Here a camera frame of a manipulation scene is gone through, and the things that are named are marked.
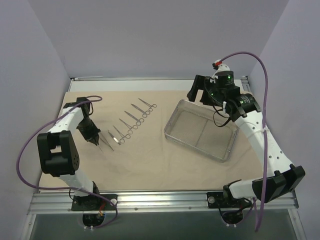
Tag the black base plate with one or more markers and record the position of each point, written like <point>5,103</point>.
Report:
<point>216,199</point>
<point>89,203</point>

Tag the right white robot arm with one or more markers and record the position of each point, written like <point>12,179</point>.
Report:
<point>280,175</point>

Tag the steel ring-handled forceps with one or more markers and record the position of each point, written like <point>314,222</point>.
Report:
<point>150,106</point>

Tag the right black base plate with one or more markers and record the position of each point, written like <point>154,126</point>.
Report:
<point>216,199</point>

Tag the right aluminium side rail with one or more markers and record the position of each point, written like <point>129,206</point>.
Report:
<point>245,83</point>

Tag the beige wrapping cloth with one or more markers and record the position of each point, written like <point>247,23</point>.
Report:
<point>148,161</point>

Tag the wire mesh instrument tray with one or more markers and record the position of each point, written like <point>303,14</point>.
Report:
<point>201,130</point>

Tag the steel straight hemostat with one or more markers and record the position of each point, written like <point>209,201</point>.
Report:
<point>123,137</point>

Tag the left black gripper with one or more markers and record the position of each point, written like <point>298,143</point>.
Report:
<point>92,136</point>

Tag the aluminium front rail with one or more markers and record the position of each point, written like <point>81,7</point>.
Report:
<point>128,202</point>

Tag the steel ring-handled clamp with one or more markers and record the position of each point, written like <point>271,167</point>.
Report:
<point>138,121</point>

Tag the steel scissors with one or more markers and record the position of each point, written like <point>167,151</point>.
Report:
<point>144,113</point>

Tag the steel curved hemostat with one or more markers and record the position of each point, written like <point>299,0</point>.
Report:
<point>130,127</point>

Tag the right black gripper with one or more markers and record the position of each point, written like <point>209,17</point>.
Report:
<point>198,83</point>

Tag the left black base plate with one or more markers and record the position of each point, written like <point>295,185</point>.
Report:
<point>89,203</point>

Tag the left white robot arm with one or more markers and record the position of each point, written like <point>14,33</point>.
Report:
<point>57,150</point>

